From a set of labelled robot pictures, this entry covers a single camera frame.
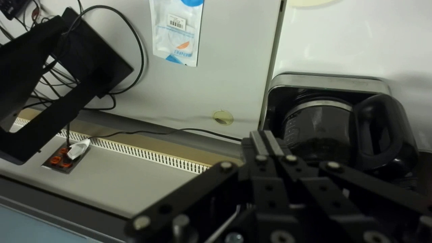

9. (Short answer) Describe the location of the white plug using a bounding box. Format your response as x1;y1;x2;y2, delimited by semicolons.
67;138;91;160

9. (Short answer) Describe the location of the black power strip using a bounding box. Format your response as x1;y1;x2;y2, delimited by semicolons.
0;0;31;20

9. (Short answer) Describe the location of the black stand with base plate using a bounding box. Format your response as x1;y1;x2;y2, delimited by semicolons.
0;7;134;166

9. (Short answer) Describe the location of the tangle of black cables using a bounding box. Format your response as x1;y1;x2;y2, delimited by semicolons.
0;0;85;110

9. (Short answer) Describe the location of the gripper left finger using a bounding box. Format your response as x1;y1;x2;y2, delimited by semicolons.
125;130;288;243

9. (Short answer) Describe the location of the socket box with orange plugs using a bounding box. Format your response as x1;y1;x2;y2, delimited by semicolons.
42;139;91;174

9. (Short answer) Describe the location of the white and blue plastic packet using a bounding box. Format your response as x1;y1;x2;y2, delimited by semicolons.
149;0;205;67

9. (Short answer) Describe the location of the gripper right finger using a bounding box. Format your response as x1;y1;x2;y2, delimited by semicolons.
264;130;432;243

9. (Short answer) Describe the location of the black glass coffee carafe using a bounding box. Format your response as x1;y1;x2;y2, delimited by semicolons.
282;94;420;173

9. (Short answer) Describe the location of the round beige cable grommet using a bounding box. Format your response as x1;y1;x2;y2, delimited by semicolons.
213;110;234;126

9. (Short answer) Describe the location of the black cable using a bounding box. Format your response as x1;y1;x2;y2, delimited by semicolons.
62;5;145;112
66;124;243;149

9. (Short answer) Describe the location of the silver and black coffeemaker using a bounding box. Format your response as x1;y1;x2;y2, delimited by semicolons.
259;72;432;194

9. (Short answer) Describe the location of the white slotted cable duct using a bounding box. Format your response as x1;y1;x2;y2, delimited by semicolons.
13;117;212;174

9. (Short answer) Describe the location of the blue screen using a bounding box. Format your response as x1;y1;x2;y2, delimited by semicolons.
0;202;105;243

